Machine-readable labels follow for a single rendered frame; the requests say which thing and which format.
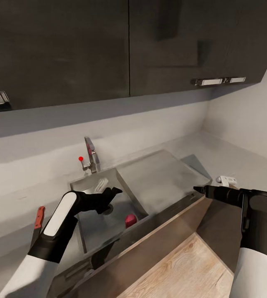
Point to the vidalia onion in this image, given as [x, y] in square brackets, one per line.
[130, 220]

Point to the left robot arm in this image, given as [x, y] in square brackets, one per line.
[34, 275]

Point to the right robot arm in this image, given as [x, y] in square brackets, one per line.
[250, 279]

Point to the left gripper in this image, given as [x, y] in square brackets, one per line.
[105, 198]

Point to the drop in sink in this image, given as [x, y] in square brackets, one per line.
[150, 184]

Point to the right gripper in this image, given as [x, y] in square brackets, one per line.
[212, 192]

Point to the parer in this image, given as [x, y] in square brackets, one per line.
[37, 226]

